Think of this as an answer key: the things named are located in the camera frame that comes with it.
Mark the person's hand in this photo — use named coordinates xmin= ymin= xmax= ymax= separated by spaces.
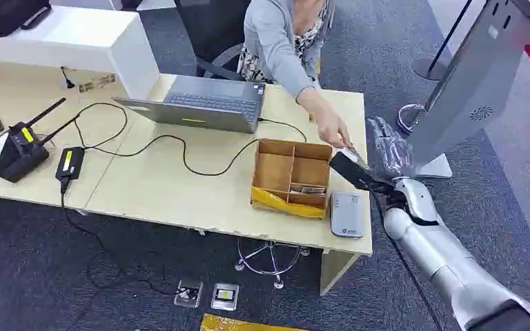
xmin=309 ymin=101 xmax=352 ymax=150

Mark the round chrome floor base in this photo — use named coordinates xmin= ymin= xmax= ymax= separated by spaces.
xmin=397 ymin=103 xmax=426 ymax=134

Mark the chrome stool base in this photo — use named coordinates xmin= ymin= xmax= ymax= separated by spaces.
xmin=235 ymin=237 xmax=311 ymax=290

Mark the grey card reader device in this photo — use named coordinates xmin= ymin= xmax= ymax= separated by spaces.
xmin=329 ymin=192 xmax=366 ymax=239

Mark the stanchion post with base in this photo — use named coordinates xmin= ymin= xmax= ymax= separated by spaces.
xmin=412 ymin=0 xmax=474 ymax=82

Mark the grey laptop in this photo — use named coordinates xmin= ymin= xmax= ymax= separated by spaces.
xmin=112 ymin=74 xmax=266 ymax=134

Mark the small black plug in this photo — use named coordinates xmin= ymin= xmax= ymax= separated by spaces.
xmin=60 ymin=66 xmax=76 ymax=90

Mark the silver kiosk stand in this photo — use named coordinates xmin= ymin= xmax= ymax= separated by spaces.
xmin=404 ymin=0 xmax=530 ymax=179

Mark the black floor power cable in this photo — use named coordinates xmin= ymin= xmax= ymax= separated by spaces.
xmin=59 ymin=180 xmax=188 ymax=298

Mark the black laptop power cable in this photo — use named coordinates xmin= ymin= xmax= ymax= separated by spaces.
xmin=83 ymin=117 xmax=308 ymax=178

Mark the small card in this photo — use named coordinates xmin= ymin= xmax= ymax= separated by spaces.
xmin=339 ymin=145 xmax=369 ymax=168

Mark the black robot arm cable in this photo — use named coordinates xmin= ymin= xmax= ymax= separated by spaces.
xmin=369 ymin=186 xmax=445 ymax=331

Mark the person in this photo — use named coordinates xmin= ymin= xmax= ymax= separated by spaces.
xmin=237 ymin=0 xmax=337 ymax=115

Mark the yellow sheet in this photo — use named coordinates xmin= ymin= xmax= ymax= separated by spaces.
xmin=199 ymin=314 xmax=307 ymax=331

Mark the black power adapter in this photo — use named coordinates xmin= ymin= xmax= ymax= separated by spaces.
xmin=55 ymin=146 xmax=86 ymax=183

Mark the white desk shelf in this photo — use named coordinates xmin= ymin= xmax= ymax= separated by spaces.
xmin=0 ymin=5 xmax=161 ymax=101

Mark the yellow tape strip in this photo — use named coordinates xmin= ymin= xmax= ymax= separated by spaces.
xmin=251 ymin=186 xmax=326 ymax=220

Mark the black bag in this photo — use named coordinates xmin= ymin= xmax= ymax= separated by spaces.
xmin=0 ymin=0 xmax=53 ymax=39

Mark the black office chair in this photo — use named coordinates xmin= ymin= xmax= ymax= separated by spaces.
xmin=174 ymin=0 xmax=253 ymax=82

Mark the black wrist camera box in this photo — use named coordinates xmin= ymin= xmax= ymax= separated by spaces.
xmin=328 ymin=151 xmax=397 ymax=197

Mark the black router with antennas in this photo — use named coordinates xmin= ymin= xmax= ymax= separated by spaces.
xmin=0 ymin=97 xmax=79 ymax=183

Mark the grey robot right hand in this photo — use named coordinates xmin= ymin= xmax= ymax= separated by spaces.
xmin=367 ymin=116 xmax=416 ymax=180

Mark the wooden compartment box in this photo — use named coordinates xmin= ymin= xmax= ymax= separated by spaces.
xmin=250 ymin=138 xmax=333 ymax=220

